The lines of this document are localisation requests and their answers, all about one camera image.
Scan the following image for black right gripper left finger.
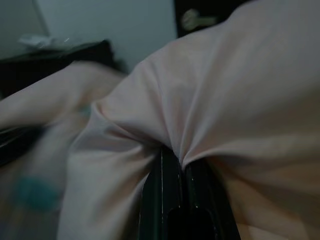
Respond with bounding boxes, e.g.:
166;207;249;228
140;145;186;240

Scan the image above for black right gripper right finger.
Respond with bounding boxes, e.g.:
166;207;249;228
185;158;241;240

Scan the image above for dark low furniture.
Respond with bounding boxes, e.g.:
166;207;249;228
0;39;129;99

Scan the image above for white crumpled sheet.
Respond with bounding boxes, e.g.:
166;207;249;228
18;33;71;49

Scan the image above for silver door handle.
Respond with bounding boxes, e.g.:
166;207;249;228
181;8;218;31

